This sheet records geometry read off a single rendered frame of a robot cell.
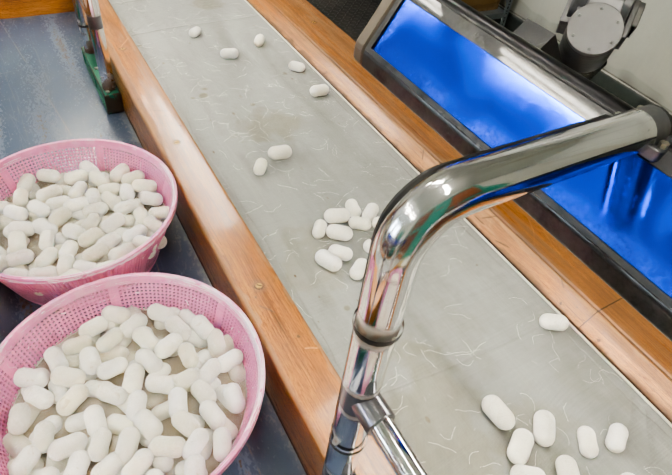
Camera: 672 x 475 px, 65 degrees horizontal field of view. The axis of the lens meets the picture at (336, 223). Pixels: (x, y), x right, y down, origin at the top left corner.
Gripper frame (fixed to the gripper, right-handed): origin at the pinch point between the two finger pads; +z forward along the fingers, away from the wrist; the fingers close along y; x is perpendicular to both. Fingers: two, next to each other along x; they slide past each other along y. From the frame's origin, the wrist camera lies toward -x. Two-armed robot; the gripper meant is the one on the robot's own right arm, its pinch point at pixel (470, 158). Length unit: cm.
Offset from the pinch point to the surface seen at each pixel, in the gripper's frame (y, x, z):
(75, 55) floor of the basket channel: -79, -10, 40
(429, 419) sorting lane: 22.6, -5.0, 23.1
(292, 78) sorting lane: -44.3, 6.9, 9.8
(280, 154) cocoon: -21.9, -3.0, 18.9
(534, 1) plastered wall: -155, 180, -112
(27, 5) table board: -101, -15, 42
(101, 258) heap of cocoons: -13.7, -19.9, 42.0
